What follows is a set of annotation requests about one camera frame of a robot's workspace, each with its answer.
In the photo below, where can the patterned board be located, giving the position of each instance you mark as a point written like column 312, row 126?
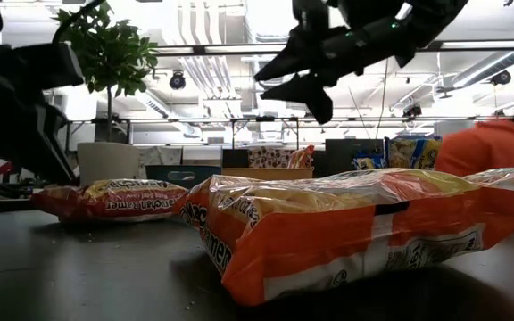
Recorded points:
column 268, row 158

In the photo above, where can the blue plastic bin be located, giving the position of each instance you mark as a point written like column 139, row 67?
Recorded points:
column 159, row 176

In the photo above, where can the red Maruchan ramen packet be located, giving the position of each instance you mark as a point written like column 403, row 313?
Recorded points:
column 105, row 205

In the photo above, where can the pale round plant pot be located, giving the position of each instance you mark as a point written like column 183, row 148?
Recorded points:
column 107, row 160

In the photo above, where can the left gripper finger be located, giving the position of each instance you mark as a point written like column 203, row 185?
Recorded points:
column 52, row 147

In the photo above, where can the black aluminium rig frame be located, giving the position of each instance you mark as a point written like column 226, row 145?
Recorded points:
column 435, row 44

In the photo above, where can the orange Maruchan ramen packet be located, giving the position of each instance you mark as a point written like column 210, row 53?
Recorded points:
column 301, row 158
column 310, row 249

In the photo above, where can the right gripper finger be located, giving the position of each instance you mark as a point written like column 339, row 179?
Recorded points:
column 297, row 58
column 310, row 91

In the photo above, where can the person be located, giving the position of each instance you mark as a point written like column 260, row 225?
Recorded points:
column 484, row 147

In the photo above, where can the yellow plastic bin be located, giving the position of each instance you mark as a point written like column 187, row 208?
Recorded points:
column 261, row 174

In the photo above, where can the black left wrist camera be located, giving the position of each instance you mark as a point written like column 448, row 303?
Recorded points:
column 47, row 64

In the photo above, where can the green leafy potted tree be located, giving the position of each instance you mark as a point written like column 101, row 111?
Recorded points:
column 110, row 49

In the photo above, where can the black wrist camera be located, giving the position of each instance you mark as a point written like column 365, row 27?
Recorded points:
column 310, row 15
column 47, row 64

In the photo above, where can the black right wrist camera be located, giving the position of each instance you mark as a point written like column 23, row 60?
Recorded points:
column 310, row 15

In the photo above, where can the black ceiling spotlight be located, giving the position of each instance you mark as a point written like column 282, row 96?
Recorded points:
column 501, row 78
column 177, row 81

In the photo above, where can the black monitor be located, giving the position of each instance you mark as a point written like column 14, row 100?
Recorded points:
column 235, row 158
column 342, row 153

